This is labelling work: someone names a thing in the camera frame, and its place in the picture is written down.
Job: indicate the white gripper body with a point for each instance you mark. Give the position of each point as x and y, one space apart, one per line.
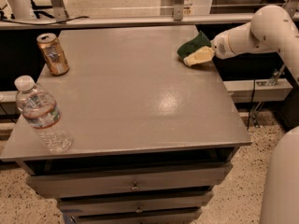
220 48

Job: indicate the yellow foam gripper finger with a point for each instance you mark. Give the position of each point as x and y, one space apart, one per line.
202 55

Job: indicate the green and yellow sponge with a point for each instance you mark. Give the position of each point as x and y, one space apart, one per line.
193 45

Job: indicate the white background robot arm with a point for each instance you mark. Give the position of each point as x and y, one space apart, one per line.
21 9

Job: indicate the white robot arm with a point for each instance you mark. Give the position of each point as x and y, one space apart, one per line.
271 29

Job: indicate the orange soda can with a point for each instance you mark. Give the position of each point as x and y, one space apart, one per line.
53 53

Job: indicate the metal railing bar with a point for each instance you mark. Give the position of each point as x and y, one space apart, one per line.
89 23

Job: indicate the grey drawer cabinet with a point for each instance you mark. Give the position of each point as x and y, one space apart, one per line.
130 103

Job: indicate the top grey drawer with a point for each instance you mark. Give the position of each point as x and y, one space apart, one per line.
129 180

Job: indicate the grey drawer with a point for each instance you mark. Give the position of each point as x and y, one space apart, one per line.
136 202
170 216
129 180

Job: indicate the middle grey drawer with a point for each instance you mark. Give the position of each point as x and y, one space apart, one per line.
136 202

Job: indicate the bottom grey drawer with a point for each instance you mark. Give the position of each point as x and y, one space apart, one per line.
170 216

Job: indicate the clear plastic water bottle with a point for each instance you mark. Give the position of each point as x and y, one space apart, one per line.
40 110

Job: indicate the metal support bracket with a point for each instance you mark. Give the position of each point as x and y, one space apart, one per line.
178 10

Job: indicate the metal frame post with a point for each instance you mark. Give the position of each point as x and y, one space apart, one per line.
59 10

